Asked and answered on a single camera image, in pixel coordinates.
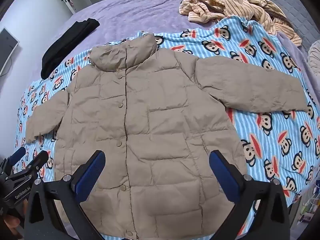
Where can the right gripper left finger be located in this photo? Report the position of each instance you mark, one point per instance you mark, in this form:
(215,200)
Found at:
(42,219)

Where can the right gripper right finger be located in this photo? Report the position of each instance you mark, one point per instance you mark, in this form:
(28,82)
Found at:
(272,218)

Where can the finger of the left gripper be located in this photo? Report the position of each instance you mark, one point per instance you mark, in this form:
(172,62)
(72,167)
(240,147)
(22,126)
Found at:
(14,158)
(33,167)

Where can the beige puffer jacket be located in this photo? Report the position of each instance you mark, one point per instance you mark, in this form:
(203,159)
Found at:
(157,114)

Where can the person's left hand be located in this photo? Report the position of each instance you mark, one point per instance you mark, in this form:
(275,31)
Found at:
(13,223)

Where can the blue monkey print blanket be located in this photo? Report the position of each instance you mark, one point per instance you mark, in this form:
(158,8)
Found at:
(281,145)

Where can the black folded garment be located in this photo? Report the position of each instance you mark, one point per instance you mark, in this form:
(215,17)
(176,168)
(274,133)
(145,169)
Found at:
(65,44)

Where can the round cream cushion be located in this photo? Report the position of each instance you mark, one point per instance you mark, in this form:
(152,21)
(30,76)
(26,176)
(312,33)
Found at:
(314,58)

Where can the grey padded headboard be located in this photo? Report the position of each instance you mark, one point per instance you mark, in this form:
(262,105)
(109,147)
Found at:
(301,20)

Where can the striped beige fleece garment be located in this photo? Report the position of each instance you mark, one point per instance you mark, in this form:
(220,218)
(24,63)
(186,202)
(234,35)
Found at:
(265,12)

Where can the wall mounted monitor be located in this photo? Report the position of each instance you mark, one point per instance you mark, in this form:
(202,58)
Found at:
(8,44)

